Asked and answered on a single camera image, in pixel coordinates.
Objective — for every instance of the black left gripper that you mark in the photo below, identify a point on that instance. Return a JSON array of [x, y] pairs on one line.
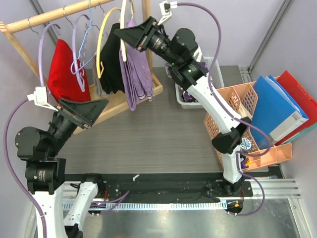
[[85, 112]]

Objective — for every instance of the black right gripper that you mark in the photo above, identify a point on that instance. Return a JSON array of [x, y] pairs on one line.
[[138, 37]]

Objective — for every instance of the lilac plastic hanger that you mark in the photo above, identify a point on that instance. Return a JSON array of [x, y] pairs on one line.
[[80, 76]]

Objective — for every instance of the purple camouflage trousers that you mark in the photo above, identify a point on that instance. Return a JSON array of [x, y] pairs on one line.
[[186, 97]]

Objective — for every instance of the cream white hanger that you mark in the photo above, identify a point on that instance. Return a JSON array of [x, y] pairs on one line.
[[122, 24]]

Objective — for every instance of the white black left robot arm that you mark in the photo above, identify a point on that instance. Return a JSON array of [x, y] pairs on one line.
[[45, 171]]

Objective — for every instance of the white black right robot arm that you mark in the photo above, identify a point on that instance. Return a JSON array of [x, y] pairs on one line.
[[193, 77]]

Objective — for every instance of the grey trousers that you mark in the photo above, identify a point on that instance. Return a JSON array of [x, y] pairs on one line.
[[97, 84]]

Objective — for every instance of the red trousers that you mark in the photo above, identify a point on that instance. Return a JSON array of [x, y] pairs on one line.
[[61, 82]]

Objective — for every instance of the yellow hanger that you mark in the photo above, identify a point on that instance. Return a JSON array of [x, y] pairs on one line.
[[99, 64]]

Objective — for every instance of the black trousers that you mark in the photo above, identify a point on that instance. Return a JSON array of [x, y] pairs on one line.
[[111, 78]]

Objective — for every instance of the light blue hanger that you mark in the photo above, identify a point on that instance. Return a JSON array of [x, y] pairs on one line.
[[78, 63]]

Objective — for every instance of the white plastic basket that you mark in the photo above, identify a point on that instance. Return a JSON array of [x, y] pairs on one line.
[[217, 81]]

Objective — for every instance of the pink desk organizer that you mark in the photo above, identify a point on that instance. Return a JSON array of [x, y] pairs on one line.
[[243, 98]]

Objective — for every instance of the blue folder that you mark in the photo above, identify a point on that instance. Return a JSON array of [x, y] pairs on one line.
[[276, 113]]

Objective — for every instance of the red folder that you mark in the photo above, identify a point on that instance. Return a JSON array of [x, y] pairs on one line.
[[307, 103]]

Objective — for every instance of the teal folder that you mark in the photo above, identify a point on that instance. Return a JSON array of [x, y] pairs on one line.
[[299, 134]]

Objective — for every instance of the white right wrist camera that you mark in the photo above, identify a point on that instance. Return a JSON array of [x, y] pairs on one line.
[[165, 9]]

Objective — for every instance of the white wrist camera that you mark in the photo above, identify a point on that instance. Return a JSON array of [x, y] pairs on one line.
[[40, 98], [165, 9]]

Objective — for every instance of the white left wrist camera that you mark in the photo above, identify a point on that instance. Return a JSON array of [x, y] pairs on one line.
[[40, 98]]

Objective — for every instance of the white slotted cable duct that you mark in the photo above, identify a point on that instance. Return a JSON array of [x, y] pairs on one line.
[[222, 205]]

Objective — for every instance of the aluminium rail frame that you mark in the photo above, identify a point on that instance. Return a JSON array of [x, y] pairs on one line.
[[263, 189]]

